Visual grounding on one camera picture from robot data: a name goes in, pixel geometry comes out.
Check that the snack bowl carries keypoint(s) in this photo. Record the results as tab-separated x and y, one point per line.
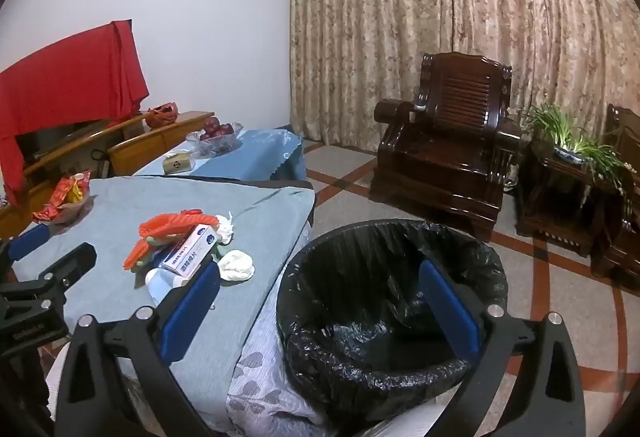
67	213

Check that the grey blue table blanket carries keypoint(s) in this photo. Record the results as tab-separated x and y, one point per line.
260	217

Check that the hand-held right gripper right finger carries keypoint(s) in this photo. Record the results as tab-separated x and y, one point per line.
450	312

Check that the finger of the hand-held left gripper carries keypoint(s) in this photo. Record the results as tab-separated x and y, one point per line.
29	239
70	264

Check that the knotted red plastic bag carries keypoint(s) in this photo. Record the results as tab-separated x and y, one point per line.
170	223

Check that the dark wooden side table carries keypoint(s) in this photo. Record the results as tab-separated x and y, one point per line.
555	207

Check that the dark red apple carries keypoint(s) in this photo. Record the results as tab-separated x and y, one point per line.
226	129
206	135
212	123

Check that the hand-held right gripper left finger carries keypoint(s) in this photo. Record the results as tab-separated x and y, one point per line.
190	307

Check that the blue tablecloth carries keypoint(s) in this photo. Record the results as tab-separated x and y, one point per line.
250	162

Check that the dark wooden armchair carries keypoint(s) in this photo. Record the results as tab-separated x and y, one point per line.
460	142

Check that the trash bin with black liner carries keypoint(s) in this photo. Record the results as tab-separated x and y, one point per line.
380	317

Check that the television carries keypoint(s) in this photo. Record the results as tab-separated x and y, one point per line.
55	139

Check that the red cloth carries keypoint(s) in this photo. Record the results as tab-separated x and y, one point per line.
65	77

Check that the light blue plastic bag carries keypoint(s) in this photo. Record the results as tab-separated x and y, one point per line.
160	284

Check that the blue white plant pot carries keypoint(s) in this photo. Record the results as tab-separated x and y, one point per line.
570	155

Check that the yellow snack packet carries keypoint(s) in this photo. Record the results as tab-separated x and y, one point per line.
76	191

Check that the floral beige curtain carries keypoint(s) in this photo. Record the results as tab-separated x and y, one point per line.
400	17

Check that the green white rubber glove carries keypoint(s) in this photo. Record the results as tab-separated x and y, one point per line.
235	267

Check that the glass fruit bowl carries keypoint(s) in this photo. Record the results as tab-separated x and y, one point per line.
217	147

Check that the green potted plant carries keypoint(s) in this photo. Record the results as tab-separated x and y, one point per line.
555	122

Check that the red snack packet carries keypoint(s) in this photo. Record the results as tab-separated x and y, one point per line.
57	197

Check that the grey leaf print cloth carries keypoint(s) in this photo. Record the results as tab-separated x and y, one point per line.
260	382

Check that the red bag with black print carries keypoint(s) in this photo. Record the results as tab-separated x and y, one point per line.
162	114

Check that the tissue box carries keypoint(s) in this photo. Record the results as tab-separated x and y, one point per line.
177	164

